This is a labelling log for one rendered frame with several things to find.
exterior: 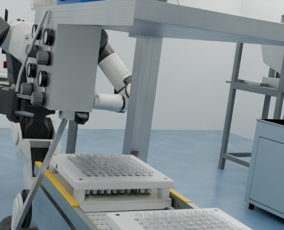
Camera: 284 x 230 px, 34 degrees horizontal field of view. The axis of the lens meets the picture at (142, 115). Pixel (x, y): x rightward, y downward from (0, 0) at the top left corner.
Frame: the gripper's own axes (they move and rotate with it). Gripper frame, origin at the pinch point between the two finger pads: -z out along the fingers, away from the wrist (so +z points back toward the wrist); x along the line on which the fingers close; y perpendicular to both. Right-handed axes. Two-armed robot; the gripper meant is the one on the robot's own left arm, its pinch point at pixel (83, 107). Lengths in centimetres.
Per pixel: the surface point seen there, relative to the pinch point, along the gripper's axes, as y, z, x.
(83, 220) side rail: 12, -71, 12
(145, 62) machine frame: -11.9, -24.7, -18.0
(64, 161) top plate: 11.6, -42.0, 8.1
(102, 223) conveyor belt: 6, -64, 15
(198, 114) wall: -298, 544, 69
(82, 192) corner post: 10, -58, 11
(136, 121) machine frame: -11.2, -24.7, -0.5
